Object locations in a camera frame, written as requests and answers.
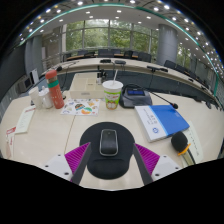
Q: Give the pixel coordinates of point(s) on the ceiling lights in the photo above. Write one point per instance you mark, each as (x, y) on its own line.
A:
(118, 11)

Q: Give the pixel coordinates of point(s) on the blue and white book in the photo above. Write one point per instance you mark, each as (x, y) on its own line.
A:
(166, 120)

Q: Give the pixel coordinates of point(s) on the colourful sticker sheet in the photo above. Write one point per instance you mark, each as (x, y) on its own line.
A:
(80, 107)

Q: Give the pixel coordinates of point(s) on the paper cup with straw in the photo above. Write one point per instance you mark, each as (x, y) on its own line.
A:
(112, 95)

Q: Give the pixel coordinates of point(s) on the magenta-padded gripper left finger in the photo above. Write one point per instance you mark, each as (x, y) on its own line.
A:
(56, 165)

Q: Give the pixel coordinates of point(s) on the red and white leaflet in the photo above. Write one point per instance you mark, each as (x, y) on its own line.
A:
(10, 141)

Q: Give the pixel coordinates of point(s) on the curved conference desk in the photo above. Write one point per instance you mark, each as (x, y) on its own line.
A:
(136, 66)

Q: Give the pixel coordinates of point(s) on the white cardboard box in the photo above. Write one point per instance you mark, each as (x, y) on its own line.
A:
(85, 86)

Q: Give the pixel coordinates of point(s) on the black mouse pad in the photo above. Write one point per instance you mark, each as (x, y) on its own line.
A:
(106, 166)

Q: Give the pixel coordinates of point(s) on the black desk microphone unit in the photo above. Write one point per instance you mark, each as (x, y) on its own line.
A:
(105, 60)
(120, 62)
(156, 68)

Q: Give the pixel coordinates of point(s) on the white pamphlet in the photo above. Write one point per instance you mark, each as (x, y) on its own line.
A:
(25, 119)

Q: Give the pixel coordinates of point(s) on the black gooseneck microphone console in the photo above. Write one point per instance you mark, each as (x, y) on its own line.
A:
(135, 98)

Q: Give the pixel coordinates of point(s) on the red bottle with green band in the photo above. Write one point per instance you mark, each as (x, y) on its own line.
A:
(56, 93)

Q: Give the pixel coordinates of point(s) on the white paper cup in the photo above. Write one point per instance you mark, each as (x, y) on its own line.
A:
(35, 98)

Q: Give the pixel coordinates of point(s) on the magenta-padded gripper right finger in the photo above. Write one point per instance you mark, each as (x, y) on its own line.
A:
(165, 166)

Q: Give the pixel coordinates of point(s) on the black office chairs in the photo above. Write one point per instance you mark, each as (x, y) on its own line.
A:
(170, 63)

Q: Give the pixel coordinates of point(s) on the small white lidded bottle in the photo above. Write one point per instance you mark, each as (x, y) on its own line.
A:
(46, 98)

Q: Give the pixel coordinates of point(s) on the black computer mouse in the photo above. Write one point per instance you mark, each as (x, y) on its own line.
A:
(108, 142)

